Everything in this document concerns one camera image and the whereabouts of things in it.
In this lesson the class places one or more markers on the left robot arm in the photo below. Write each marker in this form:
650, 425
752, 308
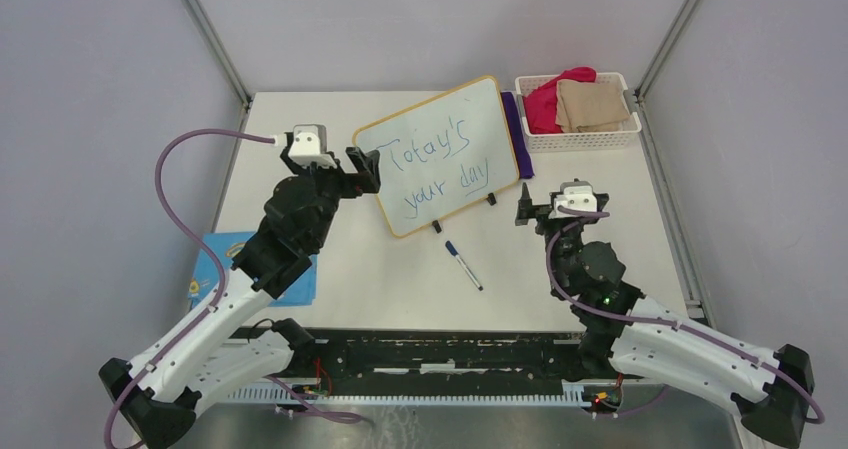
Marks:
162, 391

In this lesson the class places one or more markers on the red cloth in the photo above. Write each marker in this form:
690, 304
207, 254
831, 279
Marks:
541, 103

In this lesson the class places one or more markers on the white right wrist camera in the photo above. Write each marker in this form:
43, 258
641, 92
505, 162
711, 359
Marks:
573, 199

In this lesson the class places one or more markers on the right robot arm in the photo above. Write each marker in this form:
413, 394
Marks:
770, 391

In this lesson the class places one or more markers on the white plastic basket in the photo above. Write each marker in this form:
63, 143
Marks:
628, 130

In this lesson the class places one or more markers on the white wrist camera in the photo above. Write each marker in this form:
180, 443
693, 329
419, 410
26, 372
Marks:
305, 146
573, 199

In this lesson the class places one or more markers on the white slotted cable duct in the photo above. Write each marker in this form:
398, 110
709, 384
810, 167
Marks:
270, 393

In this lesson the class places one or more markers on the blue capped marker pen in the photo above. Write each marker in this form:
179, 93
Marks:
462, 263

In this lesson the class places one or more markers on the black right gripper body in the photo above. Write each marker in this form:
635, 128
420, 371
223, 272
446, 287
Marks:
548, 227

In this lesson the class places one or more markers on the yellow framed whiteboard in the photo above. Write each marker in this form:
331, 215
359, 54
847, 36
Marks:
441, 155

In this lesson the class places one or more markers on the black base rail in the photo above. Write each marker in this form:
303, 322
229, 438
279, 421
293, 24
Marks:
361, 362

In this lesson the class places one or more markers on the beige folded cloth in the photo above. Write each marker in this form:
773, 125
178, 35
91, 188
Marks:
586, 107

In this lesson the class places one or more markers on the purple folded towel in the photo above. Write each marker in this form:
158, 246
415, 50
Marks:
522, 155

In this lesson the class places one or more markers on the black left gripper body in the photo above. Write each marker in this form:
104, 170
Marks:
328, 181

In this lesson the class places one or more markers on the blue cartoon cloth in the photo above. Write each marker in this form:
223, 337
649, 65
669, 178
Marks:
226, 246

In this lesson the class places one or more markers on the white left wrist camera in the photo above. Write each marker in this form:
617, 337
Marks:
305, 146

